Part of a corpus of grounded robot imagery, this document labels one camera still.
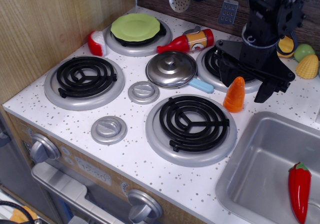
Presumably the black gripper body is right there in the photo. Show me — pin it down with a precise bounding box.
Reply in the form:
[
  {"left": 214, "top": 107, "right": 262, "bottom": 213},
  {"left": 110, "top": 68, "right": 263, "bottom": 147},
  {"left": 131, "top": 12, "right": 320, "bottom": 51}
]
[{"left": 215, "top": 40, "right": 295, "bottom": 82}]

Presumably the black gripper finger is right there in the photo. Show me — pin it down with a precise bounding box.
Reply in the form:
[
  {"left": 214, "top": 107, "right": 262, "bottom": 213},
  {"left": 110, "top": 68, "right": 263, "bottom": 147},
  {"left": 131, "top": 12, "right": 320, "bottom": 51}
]
[
  {"left": 219, "top": 56, "right": 245, "bottom": 87},
  {"left": 254, "top": 78, "right": 290, "bottom": 103}
]

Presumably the orange toy carrot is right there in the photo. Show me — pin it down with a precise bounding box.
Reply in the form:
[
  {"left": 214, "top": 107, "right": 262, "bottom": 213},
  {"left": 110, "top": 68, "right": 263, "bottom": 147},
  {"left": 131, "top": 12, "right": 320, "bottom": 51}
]
[{"left": 222, "top": 76, "right": 246, "bottom": 113}]

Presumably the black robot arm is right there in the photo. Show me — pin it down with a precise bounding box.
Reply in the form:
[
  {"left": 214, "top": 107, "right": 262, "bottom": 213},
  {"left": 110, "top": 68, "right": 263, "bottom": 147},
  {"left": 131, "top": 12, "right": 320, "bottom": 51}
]
[{"left": 194, "top": 0, "right": 306, "bottom": 103}]

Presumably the green plate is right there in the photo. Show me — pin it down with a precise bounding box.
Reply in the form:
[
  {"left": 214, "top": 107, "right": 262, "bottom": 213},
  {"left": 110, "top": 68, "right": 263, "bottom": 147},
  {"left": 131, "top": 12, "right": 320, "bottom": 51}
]
[{"left": 110, "top": 13, "right": 161, "bottom": 42}]

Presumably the back right stove burner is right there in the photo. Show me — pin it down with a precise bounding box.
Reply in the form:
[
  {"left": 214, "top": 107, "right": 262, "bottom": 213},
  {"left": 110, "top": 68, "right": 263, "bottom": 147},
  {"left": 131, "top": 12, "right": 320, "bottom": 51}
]
[{"left": 196, "top": 46, "right": 262, "bottom": 94}]

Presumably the stove burner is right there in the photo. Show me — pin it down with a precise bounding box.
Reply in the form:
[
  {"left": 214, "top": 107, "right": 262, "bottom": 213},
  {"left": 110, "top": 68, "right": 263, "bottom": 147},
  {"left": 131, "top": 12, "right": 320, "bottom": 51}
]
[
  {"left": 145, "top": 95, "right": 237, "bottom": 167},
  {"left": 44, "top": 56, "right": 125, "bottom": 111},
  {"left": 196, "top": 46, "right": 262, "bottom": 94},
  {"left": 104, "top": 20, "right": 173, "bottom": 57}
]

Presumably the yellow toy bell pepper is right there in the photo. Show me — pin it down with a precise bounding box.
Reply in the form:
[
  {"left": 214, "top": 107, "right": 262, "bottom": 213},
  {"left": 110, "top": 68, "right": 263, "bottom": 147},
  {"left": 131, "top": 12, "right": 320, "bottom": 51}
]
[{"left": 277, "top": 36, "right": 295, "bottom": 58}]

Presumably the green toy apple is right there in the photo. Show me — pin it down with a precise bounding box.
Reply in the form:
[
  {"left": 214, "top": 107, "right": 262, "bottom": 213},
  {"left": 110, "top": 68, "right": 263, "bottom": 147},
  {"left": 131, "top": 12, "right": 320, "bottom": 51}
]
[{"left": 293, "top": 44, "right": 316, "bottom": 62}]

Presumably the yellow toy corn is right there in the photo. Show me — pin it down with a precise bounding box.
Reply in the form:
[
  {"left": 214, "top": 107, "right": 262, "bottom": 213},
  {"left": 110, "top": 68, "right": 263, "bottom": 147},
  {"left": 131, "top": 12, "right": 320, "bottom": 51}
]
[{"left": 295, "top": 55, "right": 320, "bottom": 79}]

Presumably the red ketchup bottle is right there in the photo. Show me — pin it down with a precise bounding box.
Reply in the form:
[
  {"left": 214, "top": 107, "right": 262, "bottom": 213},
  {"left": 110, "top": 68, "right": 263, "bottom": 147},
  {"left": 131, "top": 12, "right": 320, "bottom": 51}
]
[{"left": 156, "top": 29, "right": 215, "bottom": 54}]

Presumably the hanging silver spatula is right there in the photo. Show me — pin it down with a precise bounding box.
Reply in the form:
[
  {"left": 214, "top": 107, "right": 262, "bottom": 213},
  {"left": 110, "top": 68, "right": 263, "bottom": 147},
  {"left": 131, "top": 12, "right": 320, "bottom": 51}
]
[{"left": 217, "top": 0, "right": 239, "bottom": 25}]

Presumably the steel pan lid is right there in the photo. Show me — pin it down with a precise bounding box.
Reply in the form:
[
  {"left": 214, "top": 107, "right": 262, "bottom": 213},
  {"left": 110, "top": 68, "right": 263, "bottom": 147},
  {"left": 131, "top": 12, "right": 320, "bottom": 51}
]
[{"left": 145, "top": 51, "right": 197, "bottom": 88}]

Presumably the front right stove burner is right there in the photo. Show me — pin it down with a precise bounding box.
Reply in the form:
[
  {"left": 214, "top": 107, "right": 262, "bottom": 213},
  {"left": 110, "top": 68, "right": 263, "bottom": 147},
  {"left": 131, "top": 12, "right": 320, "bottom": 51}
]
[{"left": 145, "top": 95, "right": 237, "bottom": 167}]

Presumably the upper silver stovetop knob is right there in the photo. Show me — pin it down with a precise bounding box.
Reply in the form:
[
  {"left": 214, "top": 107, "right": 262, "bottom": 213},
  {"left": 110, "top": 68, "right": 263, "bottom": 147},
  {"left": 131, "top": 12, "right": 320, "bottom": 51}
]
[{"left": 128, "top": 81, "right": 160, "bottom": 105}]

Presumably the silver stovetop knob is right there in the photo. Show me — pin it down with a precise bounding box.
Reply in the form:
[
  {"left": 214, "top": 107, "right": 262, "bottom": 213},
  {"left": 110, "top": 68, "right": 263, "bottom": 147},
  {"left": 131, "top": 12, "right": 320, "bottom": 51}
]
[
  {"left": 90, "top": 116, "right": 128, "bottom": 145},
  {"left": 128, "top": 81, "right": 160, "bottom": 105}
]

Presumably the red toy chili pepper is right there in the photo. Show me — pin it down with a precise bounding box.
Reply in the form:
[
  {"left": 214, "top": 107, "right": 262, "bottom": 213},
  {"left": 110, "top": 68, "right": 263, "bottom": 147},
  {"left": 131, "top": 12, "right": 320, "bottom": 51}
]
[{"left": 288, "top": 162, "right": 312, "bottom": 223}]

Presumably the silver sink basin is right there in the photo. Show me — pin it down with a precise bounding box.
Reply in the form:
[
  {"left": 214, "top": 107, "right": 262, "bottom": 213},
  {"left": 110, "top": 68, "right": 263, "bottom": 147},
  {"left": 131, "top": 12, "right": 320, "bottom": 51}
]
[{"left": 216, "top": 112, "right": 320, "bottom": 223}]

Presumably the back left stove burner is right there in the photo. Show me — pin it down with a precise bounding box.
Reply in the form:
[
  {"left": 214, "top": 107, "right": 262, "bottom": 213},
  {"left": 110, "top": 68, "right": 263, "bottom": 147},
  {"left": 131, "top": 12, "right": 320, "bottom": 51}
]
[{"left": 104, "top": 20, "right": 173, "bottom": 57}]

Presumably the lower silver stovetop knob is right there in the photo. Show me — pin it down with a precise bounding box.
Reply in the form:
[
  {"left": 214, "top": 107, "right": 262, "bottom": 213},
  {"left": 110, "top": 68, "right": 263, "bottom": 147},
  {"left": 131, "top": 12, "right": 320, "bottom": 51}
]
[{"left": 90, "top": 116, "right": 128, "bottom": 145}]

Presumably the red white toy cheese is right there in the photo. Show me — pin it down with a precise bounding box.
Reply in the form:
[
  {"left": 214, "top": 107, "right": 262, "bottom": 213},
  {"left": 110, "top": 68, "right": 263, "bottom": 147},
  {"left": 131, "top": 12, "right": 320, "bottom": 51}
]
[{"left": 87, "top": 31, "right": 107, "bottom": 57}]

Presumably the front left stove burner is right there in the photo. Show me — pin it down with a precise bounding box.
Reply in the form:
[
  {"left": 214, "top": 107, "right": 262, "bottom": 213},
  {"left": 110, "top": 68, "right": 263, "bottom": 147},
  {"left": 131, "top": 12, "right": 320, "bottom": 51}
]
[{"left": 44, "top": 56, "right": 125, "bottom": 111}]

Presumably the right silver oven knob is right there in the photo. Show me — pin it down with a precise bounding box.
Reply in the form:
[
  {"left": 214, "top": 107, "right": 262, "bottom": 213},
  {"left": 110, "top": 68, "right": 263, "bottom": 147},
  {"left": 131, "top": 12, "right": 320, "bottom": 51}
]
[{"left": 127, "top": 189, "right": 163, "bottom": 223}]

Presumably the silver oven knob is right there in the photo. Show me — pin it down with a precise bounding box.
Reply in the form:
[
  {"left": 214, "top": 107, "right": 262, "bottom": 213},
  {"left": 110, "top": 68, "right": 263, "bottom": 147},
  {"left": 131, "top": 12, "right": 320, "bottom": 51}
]
[
  {"left": 127, "top": 189, "right": 163, "bottom": 223},
  {"left": 30, "top": 133, "right": 61, "bottom": 163}
]

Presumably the left silver oven knob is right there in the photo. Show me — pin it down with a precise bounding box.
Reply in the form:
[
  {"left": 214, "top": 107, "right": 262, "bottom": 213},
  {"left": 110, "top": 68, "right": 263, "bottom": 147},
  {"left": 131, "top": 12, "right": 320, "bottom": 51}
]
[{"left": 30, "top": 133, "right": 61, "bottom": 163}]

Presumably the yellow toy on floor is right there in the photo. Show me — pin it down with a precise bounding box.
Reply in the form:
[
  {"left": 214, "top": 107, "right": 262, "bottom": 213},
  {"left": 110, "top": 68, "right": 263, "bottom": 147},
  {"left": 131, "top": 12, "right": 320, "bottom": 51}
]
[{"left": 10, "top": 206, "right": 38, "bottom": 223}]

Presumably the light blue pan handle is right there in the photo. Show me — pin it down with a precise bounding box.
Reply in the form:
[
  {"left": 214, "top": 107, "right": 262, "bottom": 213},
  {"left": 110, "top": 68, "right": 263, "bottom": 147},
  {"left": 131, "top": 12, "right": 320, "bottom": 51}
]
[{"left": 188, "top": 78, "right": 215, "bottom": 93}]

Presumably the silver oven door handle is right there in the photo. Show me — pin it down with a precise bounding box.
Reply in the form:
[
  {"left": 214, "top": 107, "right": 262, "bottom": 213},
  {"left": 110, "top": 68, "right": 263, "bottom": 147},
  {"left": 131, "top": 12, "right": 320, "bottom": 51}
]
[{"left": 31, "top": 162, "right": 123, "bottom": 223}]

